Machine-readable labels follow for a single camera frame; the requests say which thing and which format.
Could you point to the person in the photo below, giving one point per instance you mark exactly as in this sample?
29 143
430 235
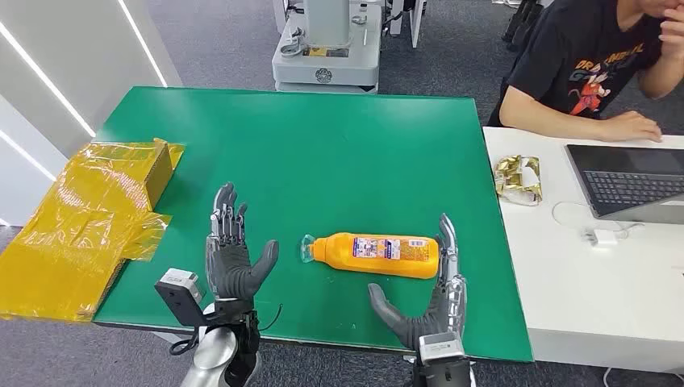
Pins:
566 53

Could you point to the grey column robot base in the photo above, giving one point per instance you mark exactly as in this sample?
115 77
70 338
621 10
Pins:
326 59

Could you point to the white furniture panel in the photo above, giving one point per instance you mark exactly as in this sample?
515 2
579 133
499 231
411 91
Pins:
414 18

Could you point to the white wall light strip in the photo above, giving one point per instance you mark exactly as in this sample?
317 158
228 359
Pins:
48 80
143 45
27 156

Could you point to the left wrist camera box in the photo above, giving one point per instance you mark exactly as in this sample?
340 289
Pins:
179 299

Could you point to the dark grey laptop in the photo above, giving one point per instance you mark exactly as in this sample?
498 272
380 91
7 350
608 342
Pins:
630 184

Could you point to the orange plastic bottle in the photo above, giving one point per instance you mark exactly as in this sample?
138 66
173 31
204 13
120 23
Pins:
374 256

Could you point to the person's right hand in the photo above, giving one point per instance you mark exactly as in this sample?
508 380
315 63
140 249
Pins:
633 127

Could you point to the person's right forearm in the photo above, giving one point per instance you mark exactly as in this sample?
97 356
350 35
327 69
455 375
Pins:
550 122

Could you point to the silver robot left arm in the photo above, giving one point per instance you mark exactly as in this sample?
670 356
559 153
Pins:
216 352

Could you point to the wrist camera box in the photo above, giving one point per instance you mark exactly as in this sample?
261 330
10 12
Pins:
441 350
179 299

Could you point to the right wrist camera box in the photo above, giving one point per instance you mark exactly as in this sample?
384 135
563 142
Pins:
441 350

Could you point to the person's left hand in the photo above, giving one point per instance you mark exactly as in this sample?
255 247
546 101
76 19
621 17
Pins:
674 37

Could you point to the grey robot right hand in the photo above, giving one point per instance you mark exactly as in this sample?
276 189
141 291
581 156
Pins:
446 310

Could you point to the person's left forearm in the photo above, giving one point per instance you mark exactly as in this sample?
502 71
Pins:
660 77

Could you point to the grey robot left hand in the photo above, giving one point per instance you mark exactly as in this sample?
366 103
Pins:
230 267

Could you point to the crumpled gold foil wrapper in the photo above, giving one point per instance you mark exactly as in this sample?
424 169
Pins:
517 180

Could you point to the yellow taped cardboard box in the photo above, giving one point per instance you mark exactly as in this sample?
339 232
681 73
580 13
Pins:
80 229

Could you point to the white power adapter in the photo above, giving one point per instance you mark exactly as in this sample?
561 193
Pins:
601 237

